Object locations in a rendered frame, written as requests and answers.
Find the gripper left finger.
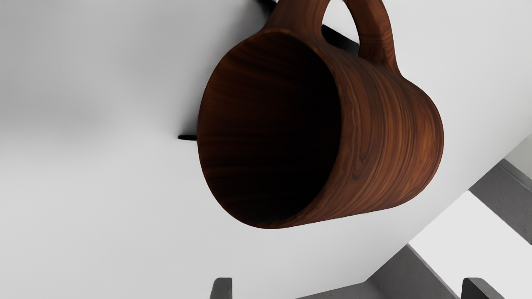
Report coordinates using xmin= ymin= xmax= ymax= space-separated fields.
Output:
xmin=210 ymin=277 xmax=233 ymax=299

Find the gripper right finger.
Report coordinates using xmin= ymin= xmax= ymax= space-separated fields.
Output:
xmin=461 ymin=277 xmax=505 ymax=299

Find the brown wooden mug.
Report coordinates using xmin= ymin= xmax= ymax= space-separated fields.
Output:
xmin=197 ymin=0 xmax=445 ymax=230

